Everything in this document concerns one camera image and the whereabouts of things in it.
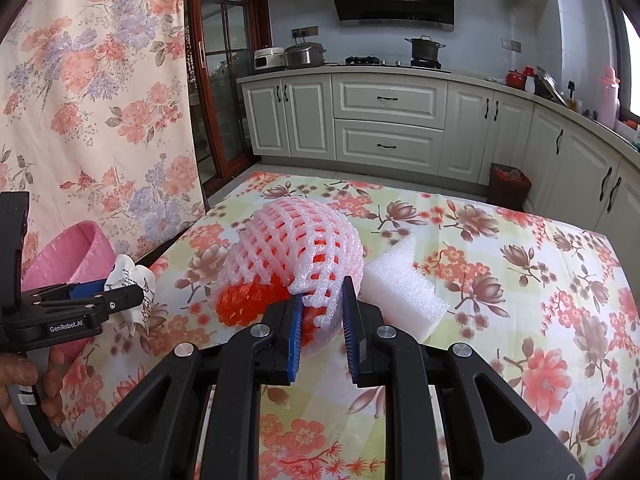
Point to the small white foam piece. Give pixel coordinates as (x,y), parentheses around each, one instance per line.
(400,290)

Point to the black gas stove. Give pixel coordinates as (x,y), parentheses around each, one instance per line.
(365,60)

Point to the small wall socket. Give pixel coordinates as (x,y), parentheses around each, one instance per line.
(510,45)

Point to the person's left hand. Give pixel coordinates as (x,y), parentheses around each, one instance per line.
(20,370)

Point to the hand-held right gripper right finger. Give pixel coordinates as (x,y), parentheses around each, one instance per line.
(350,340)

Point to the leaning steel tray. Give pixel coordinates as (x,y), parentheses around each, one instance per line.
(550,85)

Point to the red orange fruit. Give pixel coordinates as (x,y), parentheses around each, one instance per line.
(240,305)

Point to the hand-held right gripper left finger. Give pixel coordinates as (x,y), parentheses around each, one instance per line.
(296,340)

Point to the pink foam fruit net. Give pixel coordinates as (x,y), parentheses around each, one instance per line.
(300,240)

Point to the white rice cooker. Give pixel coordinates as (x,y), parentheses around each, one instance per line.
(269,59)

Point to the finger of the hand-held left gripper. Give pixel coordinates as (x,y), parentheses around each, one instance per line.
(87,291)
(122,300)

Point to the white printed paper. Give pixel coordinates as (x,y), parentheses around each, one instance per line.
(132,275)

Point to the window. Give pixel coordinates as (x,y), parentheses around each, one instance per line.
(632,65)

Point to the wooden glass door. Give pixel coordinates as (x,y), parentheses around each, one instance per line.
(220,85)

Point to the pink thermos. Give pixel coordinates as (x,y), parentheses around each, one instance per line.
(609,100)

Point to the white base cabinets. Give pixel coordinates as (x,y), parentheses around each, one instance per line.
(385,115)

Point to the red kettle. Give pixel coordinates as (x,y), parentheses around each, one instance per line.
(515,79)

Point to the brown bin with red bag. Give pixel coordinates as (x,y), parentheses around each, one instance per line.
(509,187)

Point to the floral tablecloth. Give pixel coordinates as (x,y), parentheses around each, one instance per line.
(475,285)

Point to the pink bin with pink bag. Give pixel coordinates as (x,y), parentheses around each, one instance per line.
(75,250)

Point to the dark wall socket strip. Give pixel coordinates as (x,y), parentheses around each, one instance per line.
(305,32)

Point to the small white bottle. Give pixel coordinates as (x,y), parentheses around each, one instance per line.
(529,85)

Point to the steel pressure cooker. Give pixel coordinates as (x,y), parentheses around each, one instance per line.
(304,55)

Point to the floral hanging curtain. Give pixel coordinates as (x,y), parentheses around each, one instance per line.
(100,85)

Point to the black lidded pot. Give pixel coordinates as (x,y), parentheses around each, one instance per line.
(424,49)

